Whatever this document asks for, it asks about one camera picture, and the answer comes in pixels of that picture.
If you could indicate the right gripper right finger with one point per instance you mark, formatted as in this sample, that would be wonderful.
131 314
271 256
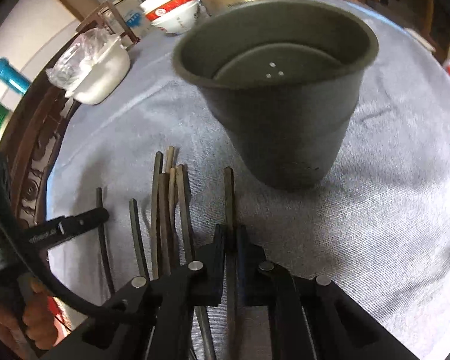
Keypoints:
250 280

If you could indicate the person's left hand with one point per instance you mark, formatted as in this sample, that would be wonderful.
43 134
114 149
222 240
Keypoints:
41 325

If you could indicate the dark chopstick beside bundle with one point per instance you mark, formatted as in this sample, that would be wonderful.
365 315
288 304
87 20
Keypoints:
187 235

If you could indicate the white pot with plastic bag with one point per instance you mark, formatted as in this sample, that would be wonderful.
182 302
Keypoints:
92 67

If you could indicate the dark brown chopstick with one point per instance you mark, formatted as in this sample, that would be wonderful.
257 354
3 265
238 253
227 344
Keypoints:
155 230

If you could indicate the blue thermos bottle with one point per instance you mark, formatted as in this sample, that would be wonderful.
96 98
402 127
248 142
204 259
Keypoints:
13 78

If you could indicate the light brown chopstick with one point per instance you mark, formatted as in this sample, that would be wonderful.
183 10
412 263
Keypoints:
170 170

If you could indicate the stacked red white bowls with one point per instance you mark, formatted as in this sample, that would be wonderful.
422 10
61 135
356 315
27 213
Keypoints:
173 17

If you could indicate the dark green utensil cup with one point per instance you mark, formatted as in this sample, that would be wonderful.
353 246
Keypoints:
283 78

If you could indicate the carved wooden sideboard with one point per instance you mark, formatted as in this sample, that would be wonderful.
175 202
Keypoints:
31 143

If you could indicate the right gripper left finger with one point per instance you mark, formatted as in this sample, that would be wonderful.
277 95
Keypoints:
210 282

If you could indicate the brown wooden chopstick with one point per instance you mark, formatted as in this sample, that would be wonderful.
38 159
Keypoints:
165 227

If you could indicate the wooden chair frame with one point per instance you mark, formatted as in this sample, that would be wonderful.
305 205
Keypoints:
107 16

